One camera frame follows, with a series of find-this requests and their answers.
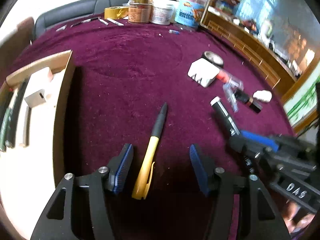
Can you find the yellow black pen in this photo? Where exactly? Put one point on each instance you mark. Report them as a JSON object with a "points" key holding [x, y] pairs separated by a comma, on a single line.
{"points": [[143, 181]]}

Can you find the maroon velvet tablecloth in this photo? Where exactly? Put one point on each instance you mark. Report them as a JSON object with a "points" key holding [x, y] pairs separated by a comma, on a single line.
{"points": [[123, 76]]}

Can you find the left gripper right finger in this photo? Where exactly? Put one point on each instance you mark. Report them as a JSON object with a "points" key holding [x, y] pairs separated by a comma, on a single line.
{"points": [[239, 206]]}

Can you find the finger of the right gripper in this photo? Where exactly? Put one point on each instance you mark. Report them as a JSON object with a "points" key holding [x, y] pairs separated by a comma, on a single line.
{"points": [[261, 139]]}

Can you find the blue label clear jar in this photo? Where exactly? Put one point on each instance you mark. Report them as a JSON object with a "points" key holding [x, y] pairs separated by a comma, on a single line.
{"points": [[189, 12]]}

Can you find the white power bank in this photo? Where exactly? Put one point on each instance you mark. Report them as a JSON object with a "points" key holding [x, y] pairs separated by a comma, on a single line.
{"points": [[36, 90]]}

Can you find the white plastic tub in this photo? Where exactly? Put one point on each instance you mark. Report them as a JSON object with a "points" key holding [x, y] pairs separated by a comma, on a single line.
{"points": [[163, 12]]}

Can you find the black marker red ends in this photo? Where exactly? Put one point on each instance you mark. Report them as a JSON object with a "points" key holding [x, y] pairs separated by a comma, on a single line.
{"points": [[6, 103]]}

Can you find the brown chair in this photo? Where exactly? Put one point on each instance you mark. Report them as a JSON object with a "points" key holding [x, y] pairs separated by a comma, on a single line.
{"points": [[16, 41]]}

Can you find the red item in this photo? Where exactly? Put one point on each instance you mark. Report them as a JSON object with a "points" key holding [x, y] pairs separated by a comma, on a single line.
{"points": [[226, 77]]}

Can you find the small blue clear capsule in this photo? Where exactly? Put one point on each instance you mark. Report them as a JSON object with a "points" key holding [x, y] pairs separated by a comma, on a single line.
{"points": [[174, 32]]}

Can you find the white tube box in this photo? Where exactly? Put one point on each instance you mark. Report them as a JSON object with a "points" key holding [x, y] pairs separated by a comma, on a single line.
{"points": [[25, 123]]}

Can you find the green tube pen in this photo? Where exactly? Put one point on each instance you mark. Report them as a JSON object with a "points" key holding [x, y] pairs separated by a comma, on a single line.
{"points": [[4, 128]]}

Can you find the clear lead refill case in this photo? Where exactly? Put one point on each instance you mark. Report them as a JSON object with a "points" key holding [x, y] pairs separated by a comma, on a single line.
{"points": [[229, 93]]}

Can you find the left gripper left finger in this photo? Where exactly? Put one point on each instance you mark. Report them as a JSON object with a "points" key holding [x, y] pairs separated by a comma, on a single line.
{"points": [[78, 207]]}

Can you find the white plug charger cube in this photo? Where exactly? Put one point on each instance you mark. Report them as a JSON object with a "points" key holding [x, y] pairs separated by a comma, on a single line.
{"points": [[203, 72]]}

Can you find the black tape roll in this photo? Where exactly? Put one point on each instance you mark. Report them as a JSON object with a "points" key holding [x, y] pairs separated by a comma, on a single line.
{"points": [[213, 58]]}

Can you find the brown label jar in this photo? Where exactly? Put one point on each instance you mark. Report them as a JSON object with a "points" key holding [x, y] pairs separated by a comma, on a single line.
{"points": [[139, 13]]}

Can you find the yellow tape roll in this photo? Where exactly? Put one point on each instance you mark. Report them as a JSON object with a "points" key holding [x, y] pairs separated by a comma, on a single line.
{"points": [[116, 13]]}

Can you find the black leather sofa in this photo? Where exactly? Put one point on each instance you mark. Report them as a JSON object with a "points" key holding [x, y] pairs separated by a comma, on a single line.
{"points": [[72, 11]]}

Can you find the black marker grey cap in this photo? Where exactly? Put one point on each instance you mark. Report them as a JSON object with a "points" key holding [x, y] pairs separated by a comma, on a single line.
{"points": [[13, 117]]}

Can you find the wooden cabinet counter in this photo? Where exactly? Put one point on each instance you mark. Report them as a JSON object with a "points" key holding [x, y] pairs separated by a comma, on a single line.
{"points": [[273, 70]]}

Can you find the person right hand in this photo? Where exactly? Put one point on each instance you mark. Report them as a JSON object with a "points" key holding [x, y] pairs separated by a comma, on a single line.
{"points": [[295, 217]]}

